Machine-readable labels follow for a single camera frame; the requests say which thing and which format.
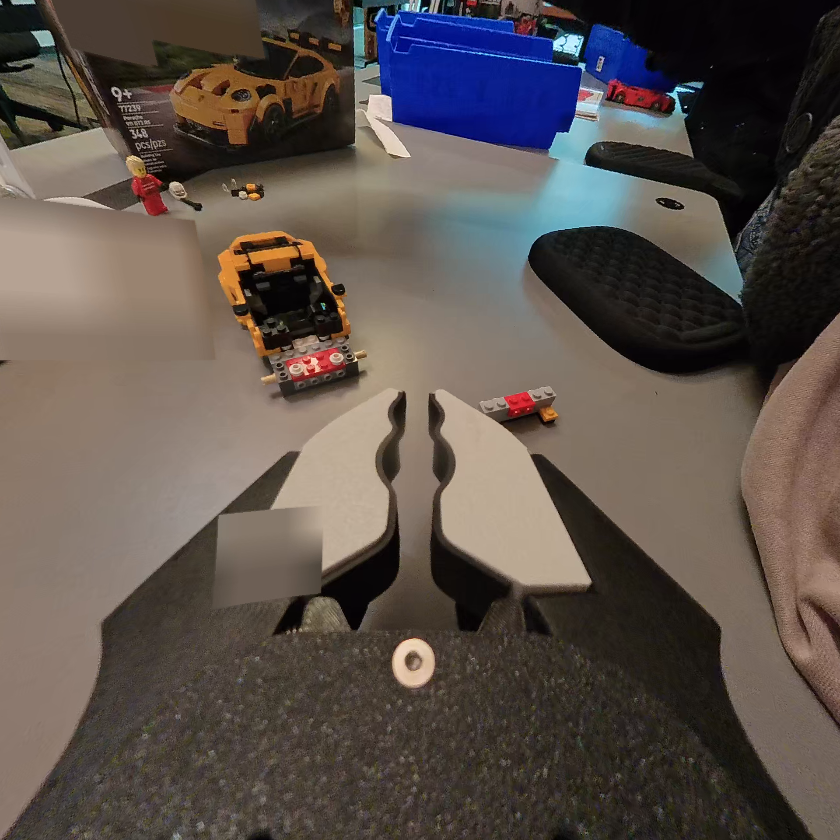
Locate blue plastic bin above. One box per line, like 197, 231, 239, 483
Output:
374, 8, 555, 63
583, 24, 680, 93
390, 33, 584, 152

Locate person's pink garment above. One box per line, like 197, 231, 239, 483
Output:
742, 341, 840, 710

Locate red lego minifigure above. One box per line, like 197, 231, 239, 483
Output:
126, 155, 170, 216

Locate red lego car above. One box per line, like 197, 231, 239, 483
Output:
604, 77, 677, 114

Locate grey lego plate orange ends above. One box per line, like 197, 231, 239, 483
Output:
479, 386, 562, 425

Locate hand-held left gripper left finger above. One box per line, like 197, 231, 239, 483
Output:
271, 388, 408, 629

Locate black lego set box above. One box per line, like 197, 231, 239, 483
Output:
69, 0, 358, 183

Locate black quilted cushion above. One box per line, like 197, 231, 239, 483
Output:
528, 226, 748, 374

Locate plaid cloth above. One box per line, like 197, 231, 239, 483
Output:
734, 184, 778, 277

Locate black rounded bar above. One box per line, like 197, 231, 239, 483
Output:
584, 140, 744, 199

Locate black office chair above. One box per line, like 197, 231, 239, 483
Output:
0, 26, 86, 135

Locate yellow lego car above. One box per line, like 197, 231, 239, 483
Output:
218, 231, 368, 398

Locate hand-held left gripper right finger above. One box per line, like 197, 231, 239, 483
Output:
427, 389, 594, 631

